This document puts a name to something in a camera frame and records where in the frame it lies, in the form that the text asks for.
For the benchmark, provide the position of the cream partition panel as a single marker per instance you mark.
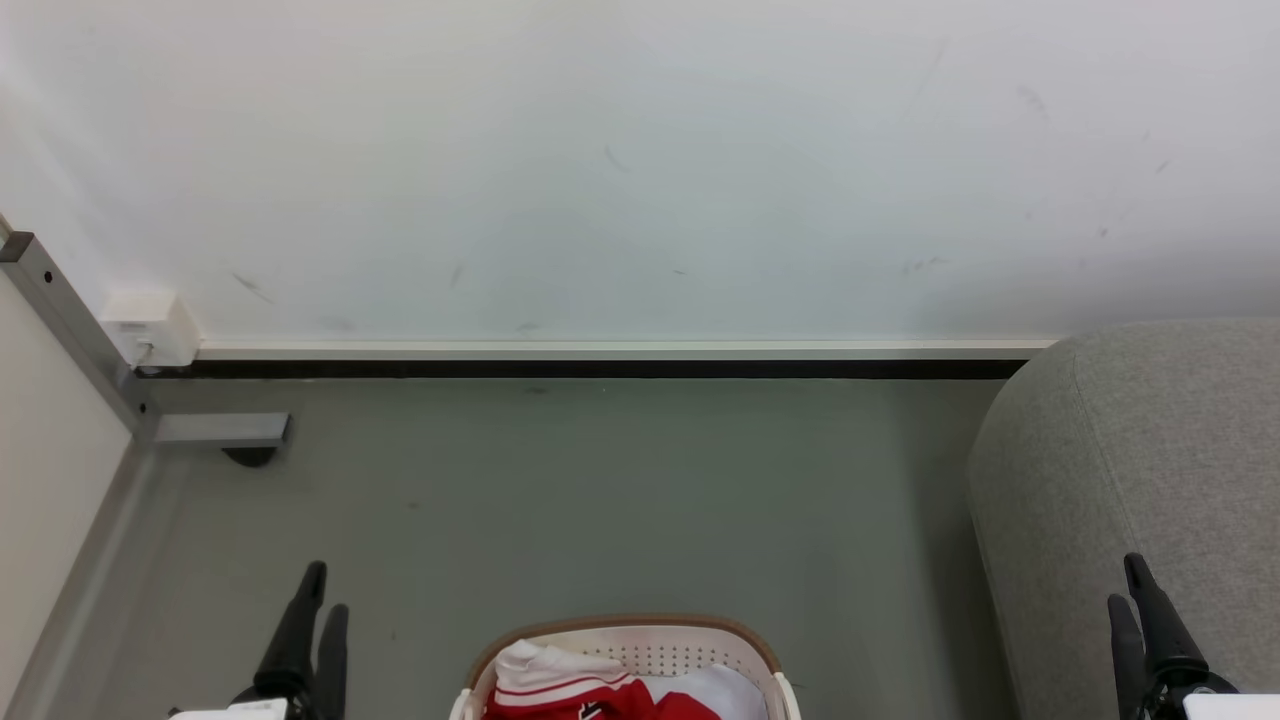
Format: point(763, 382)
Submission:
point(50, 480)

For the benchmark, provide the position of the red and white garment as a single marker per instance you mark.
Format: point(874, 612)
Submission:
point(570, 690)

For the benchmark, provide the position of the cream perforated laundry basket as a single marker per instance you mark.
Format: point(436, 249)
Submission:
point(640, 650)

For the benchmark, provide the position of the black frame foot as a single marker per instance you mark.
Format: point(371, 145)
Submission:
point(250, 457)

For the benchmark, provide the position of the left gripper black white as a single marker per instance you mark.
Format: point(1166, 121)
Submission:
point(240, 711)

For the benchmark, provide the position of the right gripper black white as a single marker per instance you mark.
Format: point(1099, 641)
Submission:
point(1225, 707)

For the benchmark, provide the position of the grey fabric sofa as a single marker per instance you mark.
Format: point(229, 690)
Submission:
point(1130, 500)

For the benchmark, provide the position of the grey aluminium frame profile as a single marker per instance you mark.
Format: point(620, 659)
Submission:
point(70, 320)

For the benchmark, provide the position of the black and white baseboard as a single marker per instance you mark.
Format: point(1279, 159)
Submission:
point(600, 360)

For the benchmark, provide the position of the white wall socket box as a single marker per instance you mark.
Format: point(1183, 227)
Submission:
point(150, 328)

